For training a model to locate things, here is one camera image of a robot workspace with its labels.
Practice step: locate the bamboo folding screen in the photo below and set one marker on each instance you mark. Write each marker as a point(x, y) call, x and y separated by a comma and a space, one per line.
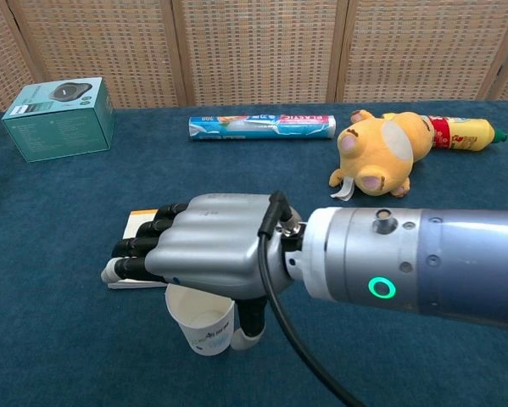
point(258, 46)

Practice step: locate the yellow sauce bottle green cap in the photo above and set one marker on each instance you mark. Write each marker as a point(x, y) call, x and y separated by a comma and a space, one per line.
point(465, 133)

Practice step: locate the blue table cloth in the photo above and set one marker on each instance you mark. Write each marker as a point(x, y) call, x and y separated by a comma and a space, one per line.
point(67, 339)

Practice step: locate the white paper cup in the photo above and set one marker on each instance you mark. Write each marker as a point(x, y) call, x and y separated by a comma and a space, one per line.
point(207, 326)

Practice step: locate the blue plastic wrap roll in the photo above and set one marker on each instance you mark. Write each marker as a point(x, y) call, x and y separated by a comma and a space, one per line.
point(262, 127)

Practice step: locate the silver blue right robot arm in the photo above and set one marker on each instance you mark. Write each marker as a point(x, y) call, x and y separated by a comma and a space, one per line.
point(448, 263)

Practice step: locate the white notepad with orange edge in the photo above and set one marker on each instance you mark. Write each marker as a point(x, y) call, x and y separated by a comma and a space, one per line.
point(138, 218)

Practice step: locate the yellow plush toy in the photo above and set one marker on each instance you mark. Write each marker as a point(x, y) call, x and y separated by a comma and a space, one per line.
point(376, 157)

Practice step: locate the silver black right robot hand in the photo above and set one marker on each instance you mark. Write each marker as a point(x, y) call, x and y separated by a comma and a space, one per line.
point(211, 246)

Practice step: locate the teal speaker product box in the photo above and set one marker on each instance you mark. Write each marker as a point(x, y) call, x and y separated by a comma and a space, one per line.
point(58, 127)

